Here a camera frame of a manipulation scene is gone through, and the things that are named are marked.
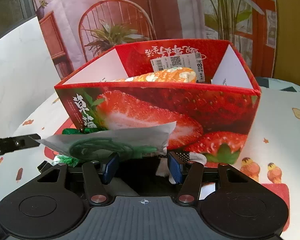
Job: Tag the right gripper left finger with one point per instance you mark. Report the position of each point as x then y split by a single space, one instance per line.
96 174

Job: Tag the printed room backdrop cloth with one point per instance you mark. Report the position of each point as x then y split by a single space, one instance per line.
75 31

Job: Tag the red strawberry cardboard box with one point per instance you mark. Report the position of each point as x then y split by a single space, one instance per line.
213 116

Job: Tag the patterned tablecloth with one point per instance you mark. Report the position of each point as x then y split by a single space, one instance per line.
273 143

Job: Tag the green mesh net bag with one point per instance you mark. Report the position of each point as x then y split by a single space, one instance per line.
99 149

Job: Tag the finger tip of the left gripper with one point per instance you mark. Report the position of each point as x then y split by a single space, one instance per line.
11 144

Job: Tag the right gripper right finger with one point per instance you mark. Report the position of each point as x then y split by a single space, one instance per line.
189 176

